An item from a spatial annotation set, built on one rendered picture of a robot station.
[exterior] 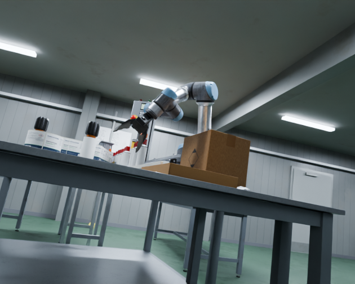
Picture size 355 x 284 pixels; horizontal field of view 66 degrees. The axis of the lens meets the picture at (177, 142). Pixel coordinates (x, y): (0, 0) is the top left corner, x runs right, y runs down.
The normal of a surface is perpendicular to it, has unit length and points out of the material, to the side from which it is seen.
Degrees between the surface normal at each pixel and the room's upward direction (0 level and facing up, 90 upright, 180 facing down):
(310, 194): 90
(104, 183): 90
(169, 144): 90
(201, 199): 90
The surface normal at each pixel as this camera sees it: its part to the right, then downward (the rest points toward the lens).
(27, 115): 0.25, -0.17
